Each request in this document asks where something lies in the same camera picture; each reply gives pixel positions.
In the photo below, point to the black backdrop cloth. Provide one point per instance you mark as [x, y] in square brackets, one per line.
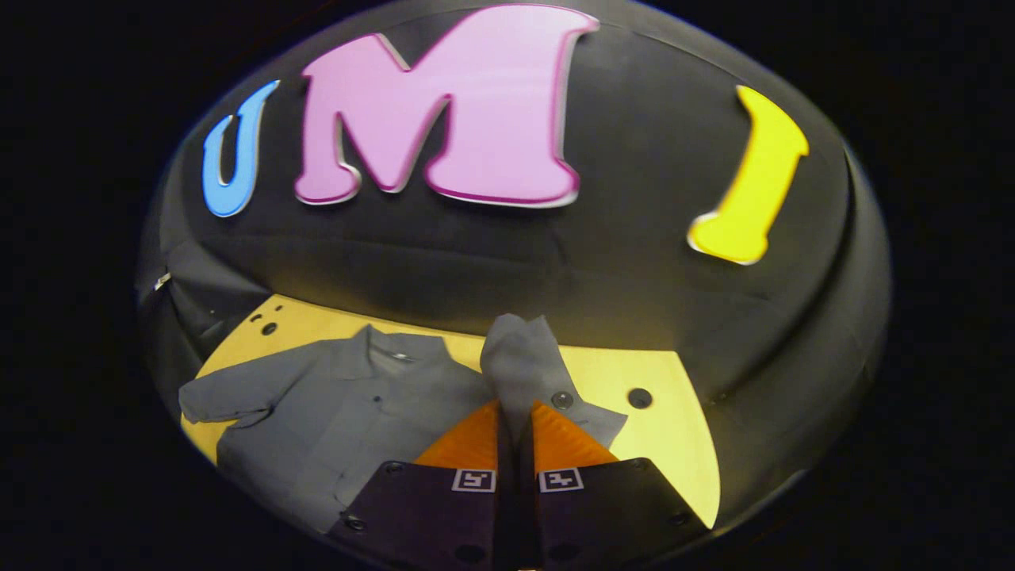
[634, 262]

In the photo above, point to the silver metal clip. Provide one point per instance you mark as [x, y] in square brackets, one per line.
[162, 281]

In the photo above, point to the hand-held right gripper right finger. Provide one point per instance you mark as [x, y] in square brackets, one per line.
[525, 507]

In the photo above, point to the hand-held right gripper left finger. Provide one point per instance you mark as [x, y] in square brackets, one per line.
[504, 507]

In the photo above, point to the grey button shirt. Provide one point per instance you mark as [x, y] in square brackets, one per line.
[357, 420]

